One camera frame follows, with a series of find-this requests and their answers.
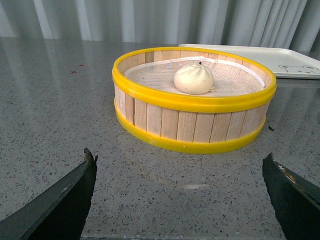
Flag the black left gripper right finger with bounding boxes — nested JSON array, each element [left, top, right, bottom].
[[262, 153, 320, 240]]

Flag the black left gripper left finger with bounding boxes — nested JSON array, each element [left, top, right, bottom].
[[0, 148, 98, 240]]

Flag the white steamed bun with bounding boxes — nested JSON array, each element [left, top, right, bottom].
[[173, 62, 214, 95]]

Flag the white bear tray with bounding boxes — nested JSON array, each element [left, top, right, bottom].
[[179, 43, 320, 80]]

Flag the white mesh steamer liner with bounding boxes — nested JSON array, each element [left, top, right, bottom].
[[124, 56, 266, 97]]

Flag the wooden steamer basket yellow rims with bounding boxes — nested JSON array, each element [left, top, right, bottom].
[[112, 47, 277, 154]]

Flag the grey curtain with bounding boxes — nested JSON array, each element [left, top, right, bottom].
[[0, 0, 320, 52]]

